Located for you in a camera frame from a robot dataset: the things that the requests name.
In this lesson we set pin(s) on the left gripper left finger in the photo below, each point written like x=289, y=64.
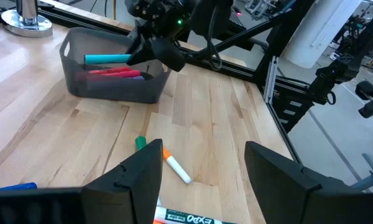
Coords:
x=136, y=186

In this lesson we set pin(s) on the white round pillar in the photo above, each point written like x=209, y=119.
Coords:
x=314, y=31

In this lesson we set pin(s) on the round metal stand base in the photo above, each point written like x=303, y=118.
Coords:
x=25, y=25

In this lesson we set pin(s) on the dark grey plastic bin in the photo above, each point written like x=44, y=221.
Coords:
x=112, y=90

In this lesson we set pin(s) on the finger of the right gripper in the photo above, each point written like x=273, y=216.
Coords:
x=143, y=49
x=169, y=54

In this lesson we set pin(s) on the green Expo whiteboard marker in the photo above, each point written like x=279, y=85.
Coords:
x=140, y=143
x=186, y=217

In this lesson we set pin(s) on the purple highlighter marker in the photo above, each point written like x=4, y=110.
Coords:
x=138, y=78

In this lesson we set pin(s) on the silver aluminium bracket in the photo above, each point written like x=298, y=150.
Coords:
x=271, y=81

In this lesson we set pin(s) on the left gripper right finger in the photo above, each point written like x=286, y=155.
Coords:
x=276, y=193

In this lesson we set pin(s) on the teal green highlighter marker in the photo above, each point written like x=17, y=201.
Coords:
x=105, y=59

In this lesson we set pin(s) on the blue highlighter marker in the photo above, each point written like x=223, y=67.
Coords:
x=18, y=186

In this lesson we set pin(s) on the black background gripper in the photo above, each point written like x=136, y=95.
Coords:
x=371, y=107

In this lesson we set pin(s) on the orange Expo whiteboard marker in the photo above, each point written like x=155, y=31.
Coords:
x=157, y=222

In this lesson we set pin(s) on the small white marker orange cap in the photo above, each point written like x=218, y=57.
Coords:
x=177, y=166

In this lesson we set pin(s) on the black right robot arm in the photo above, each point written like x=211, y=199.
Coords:
x=211, y=15

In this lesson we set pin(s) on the black background robot arm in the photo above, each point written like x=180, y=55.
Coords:
x=345, y=67

